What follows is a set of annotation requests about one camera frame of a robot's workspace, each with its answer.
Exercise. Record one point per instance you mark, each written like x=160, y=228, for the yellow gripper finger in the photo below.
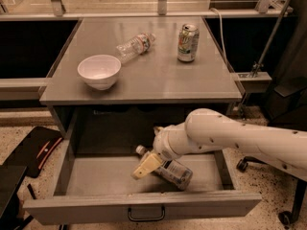
x=149, y=162
x=157, y=129

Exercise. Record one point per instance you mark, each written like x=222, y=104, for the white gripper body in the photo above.
x=160, y=145

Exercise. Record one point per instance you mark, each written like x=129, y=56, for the blue labelled plastic bottle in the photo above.
x=172, y=171

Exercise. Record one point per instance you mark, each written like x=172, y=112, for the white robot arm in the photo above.
x=205, y=130

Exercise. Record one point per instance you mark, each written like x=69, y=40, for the grey cabinet counter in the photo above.
x=156, y=77

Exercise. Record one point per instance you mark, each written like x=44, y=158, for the open grey top drawer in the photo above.
x=92, y=181

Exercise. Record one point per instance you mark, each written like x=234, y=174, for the clear crushed plastic bottle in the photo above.
x=134, y=47

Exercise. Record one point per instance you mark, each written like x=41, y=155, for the white ceramic bowl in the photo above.
x=100, y=72

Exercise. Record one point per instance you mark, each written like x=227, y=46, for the green soda can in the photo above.
x=188, y=40

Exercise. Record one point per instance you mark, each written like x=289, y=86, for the metal rod with clamp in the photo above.
x=263, y=6

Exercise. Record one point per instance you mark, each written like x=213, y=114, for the black office chair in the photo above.
x=283, y=204

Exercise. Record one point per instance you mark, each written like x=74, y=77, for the black box at left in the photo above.
x=11, y=178

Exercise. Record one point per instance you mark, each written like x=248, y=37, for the black drawer handle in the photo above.
x=143, y=215

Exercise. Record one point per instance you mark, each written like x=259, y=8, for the grey side shelf bracket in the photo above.
x=248, y=84

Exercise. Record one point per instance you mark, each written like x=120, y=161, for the grey rail at left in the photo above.
x=22, y=89

